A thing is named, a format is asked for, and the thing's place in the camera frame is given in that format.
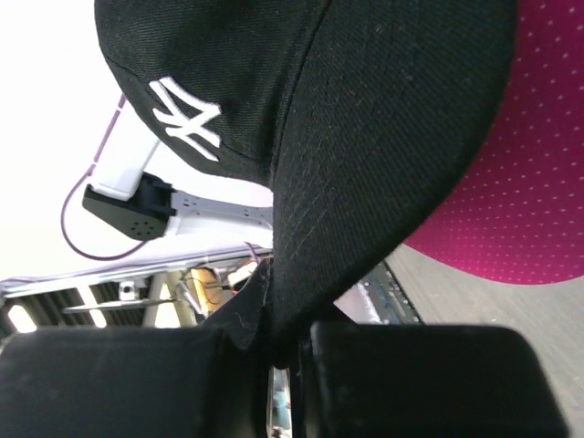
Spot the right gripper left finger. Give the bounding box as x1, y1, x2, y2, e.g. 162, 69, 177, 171
0, 259, 275, 438

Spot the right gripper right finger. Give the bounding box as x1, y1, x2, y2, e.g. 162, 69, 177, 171
291, 322, 569, 437

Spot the magenta cap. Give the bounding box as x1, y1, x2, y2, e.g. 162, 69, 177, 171
406, 0, 583, 285

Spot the black cap white logo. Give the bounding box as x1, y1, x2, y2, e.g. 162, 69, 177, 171
94, 1, 517, 364

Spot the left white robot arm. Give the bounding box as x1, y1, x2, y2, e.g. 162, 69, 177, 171
82, 133, 273, 248

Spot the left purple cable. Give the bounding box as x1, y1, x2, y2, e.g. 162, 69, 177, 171
60, 93, 147, 262

